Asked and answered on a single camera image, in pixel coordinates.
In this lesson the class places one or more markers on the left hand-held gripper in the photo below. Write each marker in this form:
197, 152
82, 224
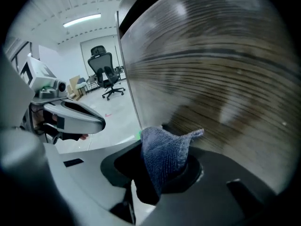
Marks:
40, 74

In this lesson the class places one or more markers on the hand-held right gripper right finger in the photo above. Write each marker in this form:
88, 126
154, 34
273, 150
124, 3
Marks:
211, 196

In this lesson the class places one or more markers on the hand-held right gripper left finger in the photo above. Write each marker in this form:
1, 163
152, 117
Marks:
89, 178

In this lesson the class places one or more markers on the dark blue cloth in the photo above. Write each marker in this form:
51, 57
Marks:
162, 159

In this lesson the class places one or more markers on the dark vanity cabinet black top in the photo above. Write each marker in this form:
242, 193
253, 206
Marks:
188, 20

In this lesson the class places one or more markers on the person's left hand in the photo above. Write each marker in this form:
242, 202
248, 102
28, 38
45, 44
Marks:
37, 121

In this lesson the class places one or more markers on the brown cardboard box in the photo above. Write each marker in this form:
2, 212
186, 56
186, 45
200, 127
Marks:
73, 83

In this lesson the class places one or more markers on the green plastic bottle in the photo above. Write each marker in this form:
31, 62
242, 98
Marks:
138, 135

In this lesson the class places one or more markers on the black office chair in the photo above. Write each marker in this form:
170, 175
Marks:
103, 62

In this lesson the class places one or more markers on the white roller blind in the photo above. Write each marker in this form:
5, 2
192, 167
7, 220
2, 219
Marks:
84, 53

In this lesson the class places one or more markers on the long ceiling light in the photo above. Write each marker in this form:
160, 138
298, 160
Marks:
82, 20

